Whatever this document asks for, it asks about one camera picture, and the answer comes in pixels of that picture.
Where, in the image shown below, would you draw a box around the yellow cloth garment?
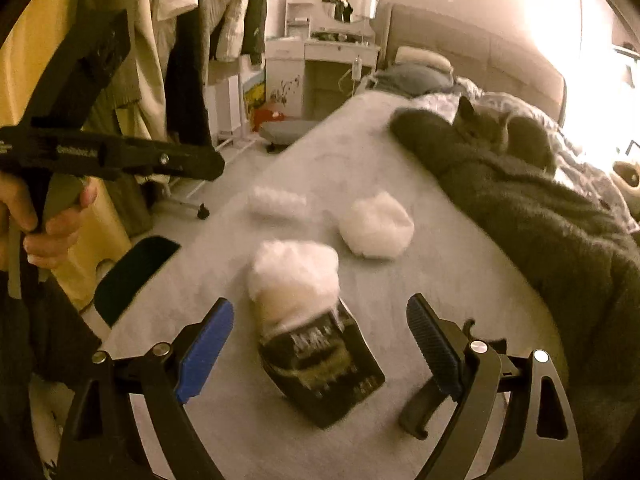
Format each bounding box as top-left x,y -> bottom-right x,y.
0,0 -> 168,311

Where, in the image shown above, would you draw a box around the person's left hand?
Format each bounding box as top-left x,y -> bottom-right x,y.
0,170 -> 99,271

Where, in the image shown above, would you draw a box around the grey cushioned stool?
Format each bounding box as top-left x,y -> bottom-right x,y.
257,119 -> 318,154

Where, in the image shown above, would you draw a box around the grey cat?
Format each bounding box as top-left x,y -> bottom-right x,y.
451,95 -> 558,173

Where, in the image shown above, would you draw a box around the hanging clothes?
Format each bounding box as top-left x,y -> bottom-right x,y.
82,0 -> 272,153

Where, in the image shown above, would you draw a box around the dark grey fleece blanket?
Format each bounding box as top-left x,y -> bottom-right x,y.
389,107 -> 640,466

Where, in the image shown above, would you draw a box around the white vanity table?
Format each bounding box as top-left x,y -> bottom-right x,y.
264,0 -> 382,113

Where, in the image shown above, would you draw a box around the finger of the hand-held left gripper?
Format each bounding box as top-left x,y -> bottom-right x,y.
29,9 -> 133,127
145,139 -> 227,182

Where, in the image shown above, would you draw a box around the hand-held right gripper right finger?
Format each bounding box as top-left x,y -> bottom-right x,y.
405,294 -> 586,480

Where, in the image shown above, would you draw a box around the dark garment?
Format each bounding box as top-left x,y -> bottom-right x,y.
0,265 -> 103,480

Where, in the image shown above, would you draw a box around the white rolling stand base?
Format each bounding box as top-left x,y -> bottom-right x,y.
167,55 -> 266,221

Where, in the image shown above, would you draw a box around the cream pillow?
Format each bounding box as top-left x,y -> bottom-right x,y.
396,45 -> 453,75

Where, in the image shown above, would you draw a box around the black snack packet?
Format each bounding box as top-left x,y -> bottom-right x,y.
257,300 -> 387,429

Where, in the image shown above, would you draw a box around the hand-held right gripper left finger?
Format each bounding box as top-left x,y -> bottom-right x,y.
55,297 -> 236,480

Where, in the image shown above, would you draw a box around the red toy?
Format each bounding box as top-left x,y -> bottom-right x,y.
250,101 -> 287,131

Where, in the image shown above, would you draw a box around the clear plastic wrapper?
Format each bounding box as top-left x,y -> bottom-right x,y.
248,186 -> 307,221

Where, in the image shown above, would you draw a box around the white tissue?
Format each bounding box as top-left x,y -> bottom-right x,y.
247,240 -> 341,333
339,191 -> 416,260

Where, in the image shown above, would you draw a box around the yellow cloth on right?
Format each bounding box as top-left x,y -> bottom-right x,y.
102,2 -> 640,480

